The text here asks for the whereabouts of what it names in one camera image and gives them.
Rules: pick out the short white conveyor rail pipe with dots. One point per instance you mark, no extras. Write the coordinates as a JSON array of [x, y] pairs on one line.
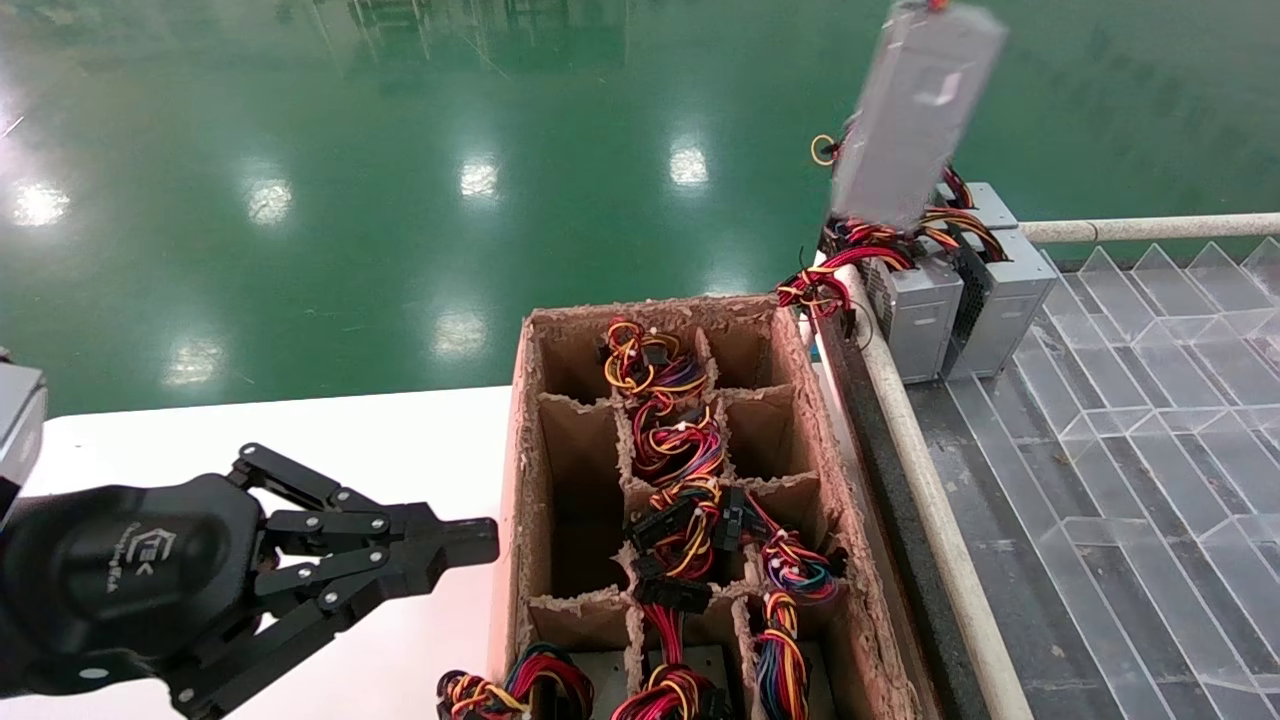
[[1150, 229]]

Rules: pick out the brown cardboard divider box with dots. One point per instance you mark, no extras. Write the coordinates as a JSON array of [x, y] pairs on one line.
[[575, 350]]

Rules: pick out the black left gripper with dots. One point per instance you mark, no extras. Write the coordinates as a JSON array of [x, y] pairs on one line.
[[120, 570]]

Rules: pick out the conveyor belt with clear dividers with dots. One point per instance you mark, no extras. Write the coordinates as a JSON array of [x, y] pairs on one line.
[[1120, 480]]

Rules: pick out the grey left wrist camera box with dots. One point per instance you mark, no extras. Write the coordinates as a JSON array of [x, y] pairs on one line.
[[18, 430]]

